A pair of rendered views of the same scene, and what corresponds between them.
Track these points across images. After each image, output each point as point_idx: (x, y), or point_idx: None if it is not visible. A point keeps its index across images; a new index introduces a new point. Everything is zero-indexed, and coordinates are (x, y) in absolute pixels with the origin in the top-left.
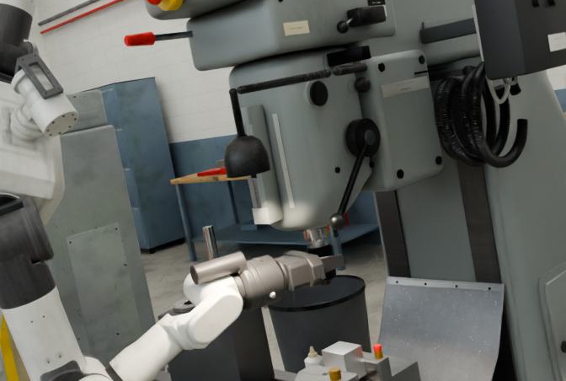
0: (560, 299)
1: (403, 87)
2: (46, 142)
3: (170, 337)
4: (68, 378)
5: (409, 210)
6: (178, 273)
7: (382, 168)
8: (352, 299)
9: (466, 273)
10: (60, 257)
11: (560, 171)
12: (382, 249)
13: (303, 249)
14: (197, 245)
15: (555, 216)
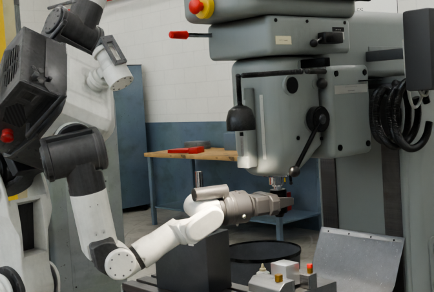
0: None
1: (349, 88)
2: (107, 94)
3: (174, 233)
4: (107, 247)
5: (343, 179)
6: (140, 232)
7: (328, 141)
8: (289, 260)
9: (378, 228)
10: (59, 197)
11: None
12: (318, 234)
13: (249, 227)
14: (158, 212)
15: None
